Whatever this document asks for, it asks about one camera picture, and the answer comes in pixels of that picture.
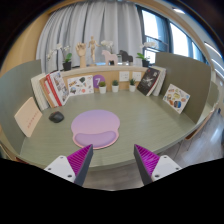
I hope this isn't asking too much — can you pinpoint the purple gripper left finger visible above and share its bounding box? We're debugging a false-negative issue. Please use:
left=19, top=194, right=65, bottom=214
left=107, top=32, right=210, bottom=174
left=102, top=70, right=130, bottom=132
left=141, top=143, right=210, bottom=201
left=45, top=144, right=93, bottom=186

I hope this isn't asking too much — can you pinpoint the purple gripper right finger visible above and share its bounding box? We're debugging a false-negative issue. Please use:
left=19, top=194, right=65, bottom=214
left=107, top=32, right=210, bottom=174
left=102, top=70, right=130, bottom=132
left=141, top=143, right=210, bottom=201
left=134, top=144, right=181, bottom=185

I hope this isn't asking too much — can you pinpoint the purple mouse pad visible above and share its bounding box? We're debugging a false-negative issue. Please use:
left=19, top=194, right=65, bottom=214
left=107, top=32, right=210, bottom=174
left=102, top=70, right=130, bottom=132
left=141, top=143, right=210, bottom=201
left=71, top=110, right=120, bottom=149

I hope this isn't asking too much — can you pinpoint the black computer mouse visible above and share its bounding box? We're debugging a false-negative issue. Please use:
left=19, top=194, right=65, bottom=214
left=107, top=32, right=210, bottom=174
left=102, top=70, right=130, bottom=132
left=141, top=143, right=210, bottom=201
left=49, top=111, right=64, bottom=123

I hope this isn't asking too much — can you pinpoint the beige wooden card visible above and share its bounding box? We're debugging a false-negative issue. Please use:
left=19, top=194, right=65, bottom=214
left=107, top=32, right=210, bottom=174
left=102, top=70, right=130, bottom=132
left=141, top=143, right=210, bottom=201
left=14, top=97, right=42, bottom=137

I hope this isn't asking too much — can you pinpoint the colourful sticker board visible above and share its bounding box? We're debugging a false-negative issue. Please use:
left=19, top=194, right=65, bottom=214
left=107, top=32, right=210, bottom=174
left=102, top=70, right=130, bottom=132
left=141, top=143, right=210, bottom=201
left=163, top=84, right=190, bottom=114

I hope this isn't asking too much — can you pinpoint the white book stack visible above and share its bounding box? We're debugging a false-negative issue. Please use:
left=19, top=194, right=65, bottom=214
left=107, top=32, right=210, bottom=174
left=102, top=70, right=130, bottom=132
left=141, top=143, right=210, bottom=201
left=31, top=73, right=49, bottom=111

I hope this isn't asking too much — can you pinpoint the small potted plant right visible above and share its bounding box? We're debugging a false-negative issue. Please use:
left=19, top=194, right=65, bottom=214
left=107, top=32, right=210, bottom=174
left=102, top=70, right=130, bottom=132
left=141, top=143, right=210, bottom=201
left=129, top=78, right=136, bottom=92

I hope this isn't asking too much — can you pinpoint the small potted plant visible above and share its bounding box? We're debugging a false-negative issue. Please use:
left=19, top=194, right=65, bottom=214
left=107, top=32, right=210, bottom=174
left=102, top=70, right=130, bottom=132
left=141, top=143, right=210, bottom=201
left=99, top=81, right=106, bottom=94
left=112, top=80, right=119, bottom=93
left=129, top=78, right=136, bottom=92

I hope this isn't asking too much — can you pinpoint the sticker sheet card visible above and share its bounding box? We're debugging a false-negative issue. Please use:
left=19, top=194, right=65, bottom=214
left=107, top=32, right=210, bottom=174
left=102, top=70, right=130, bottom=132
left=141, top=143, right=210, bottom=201
left=67, top=75, right=94, bottom=96

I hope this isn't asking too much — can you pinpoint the small potted plant left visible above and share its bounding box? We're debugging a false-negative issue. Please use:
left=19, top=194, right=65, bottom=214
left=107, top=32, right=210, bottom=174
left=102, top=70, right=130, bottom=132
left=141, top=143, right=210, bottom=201
left=99, top=81, right=106, bottom=94

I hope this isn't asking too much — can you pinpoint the red white book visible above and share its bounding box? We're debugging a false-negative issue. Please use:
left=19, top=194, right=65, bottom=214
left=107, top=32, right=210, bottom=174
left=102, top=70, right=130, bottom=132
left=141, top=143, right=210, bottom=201
left=46, top=71, right=69, bottom=106

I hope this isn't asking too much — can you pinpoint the small potted plant middle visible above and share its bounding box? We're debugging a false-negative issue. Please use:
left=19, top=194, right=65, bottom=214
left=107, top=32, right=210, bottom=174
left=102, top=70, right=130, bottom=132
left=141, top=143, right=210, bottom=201
left=112, top=80, right=119, bottom=93

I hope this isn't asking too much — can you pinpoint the purple round number sign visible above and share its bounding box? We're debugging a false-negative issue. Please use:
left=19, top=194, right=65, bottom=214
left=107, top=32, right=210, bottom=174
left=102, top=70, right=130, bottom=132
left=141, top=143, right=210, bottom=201
left=93, top=75, right=105, bottom=88

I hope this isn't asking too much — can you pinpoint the white book beside black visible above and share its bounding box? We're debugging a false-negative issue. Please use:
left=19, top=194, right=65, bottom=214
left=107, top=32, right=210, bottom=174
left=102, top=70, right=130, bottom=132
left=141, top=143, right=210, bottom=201
left=152, top=66, right=166, bottom=96

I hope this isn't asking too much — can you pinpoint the white orchid black pot left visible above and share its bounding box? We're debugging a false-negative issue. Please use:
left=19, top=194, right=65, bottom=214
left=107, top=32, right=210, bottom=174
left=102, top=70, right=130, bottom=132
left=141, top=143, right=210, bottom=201
left=46, top=43, right=72, bottom=71

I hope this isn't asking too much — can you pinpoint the white orchid black pot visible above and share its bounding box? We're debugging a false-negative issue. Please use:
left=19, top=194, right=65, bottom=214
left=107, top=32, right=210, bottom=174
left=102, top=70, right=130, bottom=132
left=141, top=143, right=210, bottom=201
left=136, top=41, right=157, bottom=67
left=46, top=43, right=72, bottom=71

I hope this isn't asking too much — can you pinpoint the white orchid black pot right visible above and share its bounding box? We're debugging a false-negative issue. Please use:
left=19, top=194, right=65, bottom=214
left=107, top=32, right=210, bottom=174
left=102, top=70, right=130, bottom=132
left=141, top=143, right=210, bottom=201
left=136, top=41, right=157, bottom=67

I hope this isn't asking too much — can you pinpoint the black horse figure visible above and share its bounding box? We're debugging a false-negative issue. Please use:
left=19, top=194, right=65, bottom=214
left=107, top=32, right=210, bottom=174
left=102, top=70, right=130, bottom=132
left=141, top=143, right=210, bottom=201
left=119, top=50, right=133, bottom=64

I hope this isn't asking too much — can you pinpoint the pink horse figure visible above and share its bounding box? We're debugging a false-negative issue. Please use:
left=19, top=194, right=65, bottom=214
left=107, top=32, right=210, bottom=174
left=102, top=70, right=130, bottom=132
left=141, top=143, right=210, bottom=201
left=102, top=50, right=118, bottom=66

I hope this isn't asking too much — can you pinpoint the wooden hand model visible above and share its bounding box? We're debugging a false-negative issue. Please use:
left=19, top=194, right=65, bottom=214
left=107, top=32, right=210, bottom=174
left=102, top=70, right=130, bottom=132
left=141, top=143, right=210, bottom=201
left=76, top=42, right=86, bottom=68

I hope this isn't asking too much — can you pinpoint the wooden mannequin figure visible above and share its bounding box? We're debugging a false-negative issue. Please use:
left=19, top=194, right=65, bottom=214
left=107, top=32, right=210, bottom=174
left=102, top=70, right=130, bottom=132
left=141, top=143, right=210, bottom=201
left=88, top=37, right=99, bottom=62

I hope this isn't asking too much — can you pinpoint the white orchid centre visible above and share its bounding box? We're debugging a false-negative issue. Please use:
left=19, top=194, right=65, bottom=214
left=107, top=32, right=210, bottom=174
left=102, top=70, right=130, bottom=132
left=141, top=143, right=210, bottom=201
left=101, top=40, right=113, bottom=52

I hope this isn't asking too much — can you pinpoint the grey curtain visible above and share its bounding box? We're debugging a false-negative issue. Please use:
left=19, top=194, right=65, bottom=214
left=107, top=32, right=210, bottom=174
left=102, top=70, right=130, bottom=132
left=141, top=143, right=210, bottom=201
left=36, top=0, right=142, bottom=73

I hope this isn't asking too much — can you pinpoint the white wall socket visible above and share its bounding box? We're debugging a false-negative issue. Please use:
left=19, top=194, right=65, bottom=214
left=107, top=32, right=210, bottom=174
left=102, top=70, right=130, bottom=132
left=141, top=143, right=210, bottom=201
left=119, top=71, right=129, bottom=82

